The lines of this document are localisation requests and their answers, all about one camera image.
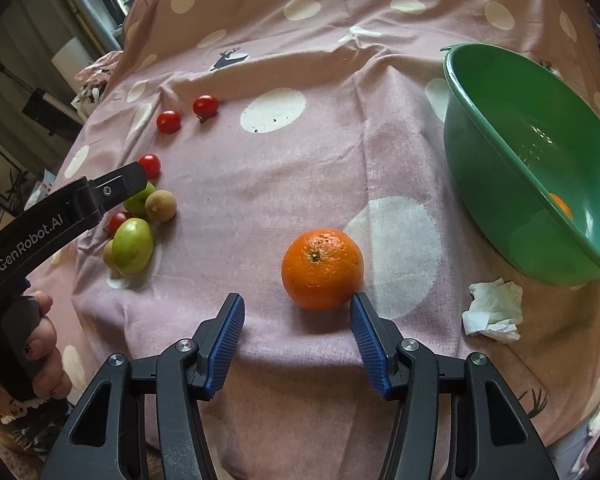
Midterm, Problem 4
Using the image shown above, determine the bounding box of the grey curtain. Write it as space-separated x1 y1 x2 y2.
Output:
60 0 123 55

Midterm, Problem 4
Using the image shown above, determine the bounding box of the framed plant picture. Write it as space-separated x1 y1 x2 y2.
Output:
0 142 36 211

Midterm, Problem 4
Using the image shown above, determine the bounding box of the black upright vacuum cleaner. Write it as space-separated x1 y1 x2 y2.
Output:
0 52 83 143

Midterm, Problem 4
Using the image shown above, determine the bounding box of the green jujube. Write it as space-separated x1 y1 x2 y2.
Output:
124 181 158 216
112 217 155 276

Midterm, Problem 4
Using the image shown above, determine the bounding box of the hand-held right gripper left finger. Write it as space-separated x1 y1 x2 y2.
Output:
40 292 246 480

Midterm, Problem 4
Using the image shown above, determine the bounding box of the small orange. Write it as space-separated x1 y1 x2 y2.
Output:
547 192 574 221

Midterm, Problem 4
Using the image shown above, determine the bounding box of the crumpled white tissue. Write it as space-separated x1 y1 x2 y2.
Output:
461 278 524 344

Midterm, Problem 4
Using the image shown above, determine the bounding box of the large orange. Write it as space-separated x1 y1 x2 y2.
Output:
281 228 365 311

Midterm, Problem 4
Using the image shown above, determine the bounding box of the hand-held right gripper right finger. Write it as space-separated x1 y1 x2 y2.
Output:
349 291 561 480

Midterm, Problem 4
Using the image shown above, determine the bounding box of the red cherry tomato with stem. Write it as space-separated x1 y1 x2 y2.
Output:
192 95 220 123

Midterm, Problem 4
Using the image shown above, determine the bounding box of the white bead bracelet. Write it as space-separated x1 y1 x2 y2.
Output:
0 394 53 423

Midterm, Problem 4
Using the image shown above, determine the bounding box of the pink clothes pile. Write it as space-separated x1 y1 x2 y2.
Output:
74 51 124 90

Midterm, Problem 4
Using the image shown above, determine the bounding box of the person's left hand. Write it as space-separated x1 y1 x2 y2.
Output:
27 290 73 400

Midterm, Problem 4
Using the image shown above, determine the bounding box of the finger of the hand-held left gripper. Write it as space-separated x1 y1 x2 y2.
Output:
86 161 149 213

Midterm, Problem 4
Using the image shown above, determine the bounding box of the green plastic basin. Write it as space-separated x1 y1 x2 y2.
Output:
440 43 600 288

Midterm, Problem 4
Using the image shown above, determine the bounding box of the pink polka dot cloth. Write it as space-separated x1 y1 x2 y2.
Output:
30 0 600 480

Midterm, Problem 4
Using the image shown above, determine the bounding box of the white upright board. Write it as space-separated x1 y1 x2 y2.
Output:
51 37 93 92

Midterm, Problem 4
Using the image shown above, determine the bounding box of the white patterned bag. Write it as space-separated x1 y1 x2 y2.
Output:
72 80 106 121

